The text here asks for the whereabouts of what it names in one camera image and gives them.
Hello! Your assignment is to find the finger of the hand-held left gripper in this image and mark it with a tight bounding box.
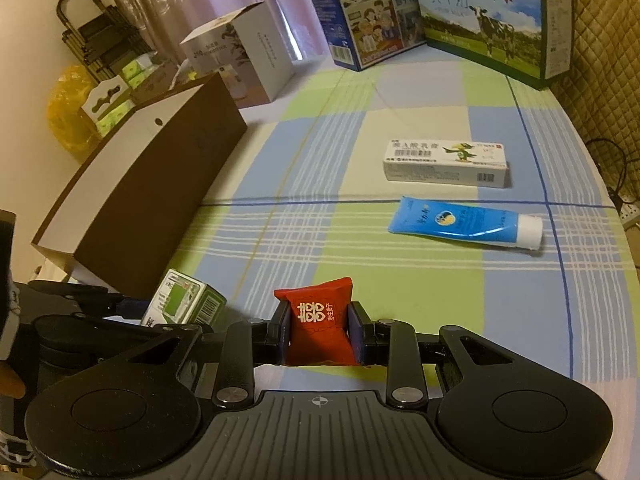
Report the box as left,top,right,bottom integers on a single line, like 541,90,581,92
27,280,151,321
32,312,171,344

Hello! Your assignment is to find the white appliance box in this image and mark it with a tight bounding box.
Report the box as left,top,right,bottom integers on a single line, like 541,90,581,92
179,1,296,110

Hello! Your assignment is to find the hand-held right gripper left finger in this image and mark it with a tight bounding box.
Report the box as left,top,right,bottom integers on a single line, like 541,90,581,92
80,304,292,408

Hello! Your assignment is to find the white ointment box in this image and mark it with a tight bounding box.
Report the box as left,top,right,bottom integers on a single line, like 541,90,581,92
382,140,511,190

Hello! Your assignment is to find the blue tube with white cap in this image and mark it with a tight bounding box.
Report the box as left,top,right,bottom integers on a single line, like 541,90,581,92
388,196,544,252

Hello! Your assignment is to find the brown cardboard box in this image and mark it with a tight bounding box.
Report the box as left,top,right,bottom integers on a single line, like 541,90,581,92
132,64,201,106

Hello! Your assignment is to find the quilted beige chair cover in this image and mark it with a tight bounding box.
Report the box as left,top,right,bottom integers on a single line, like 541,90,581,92
550,0,640,171

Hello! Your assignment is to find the person's left hand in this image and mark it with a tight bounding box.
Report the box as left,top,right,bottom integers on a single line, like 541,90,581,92
0,360,27,401

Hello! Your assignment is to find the brown storage box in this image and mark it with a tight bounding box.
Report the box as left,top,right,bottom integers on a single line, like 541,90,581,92
31,72,248,301

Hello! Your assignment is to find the plaid tablecloth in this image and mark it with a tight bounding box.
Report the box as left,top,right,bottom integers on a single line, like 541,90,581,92
150,57,633,396

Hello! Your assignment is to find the yellow plastic bag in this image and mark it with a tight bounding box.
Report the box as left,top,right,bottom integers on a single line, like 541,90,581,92
46,64,101,153

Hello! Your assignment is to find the black cable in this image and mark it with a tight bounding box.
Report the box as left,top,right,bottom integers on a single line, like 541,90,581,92
585,137,640,211

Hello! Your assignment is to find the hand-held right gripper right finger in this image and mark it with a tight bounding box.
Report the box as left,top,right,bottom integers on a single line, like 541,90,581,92
347,301,585,408

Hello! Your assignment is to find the black folding rack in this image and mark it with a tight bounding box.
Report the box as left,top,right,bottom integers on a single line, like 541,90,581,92
56,0,151,83

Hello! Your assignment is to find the red candy packet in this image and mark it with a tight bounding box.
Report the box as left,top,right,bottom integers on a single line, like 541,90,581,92
274,276,358,367

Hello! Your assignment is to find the green tissue carton with handle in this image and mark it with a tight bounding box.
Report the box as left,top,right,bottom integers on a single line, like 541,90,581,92
80,76,133,136

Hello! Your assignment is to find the green white medicine box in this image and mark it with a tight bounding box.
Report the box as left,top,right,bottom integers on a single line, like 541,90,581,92
141,268,228,328

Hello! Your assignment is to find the blue milk carton box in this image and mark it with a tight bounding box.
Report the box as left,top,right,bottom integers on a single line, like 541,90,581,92
295,0,426,72

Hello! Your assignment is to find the green milk carton box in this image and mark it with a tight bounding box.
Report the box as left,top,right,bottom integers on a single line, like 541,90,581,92
409,0,575,92

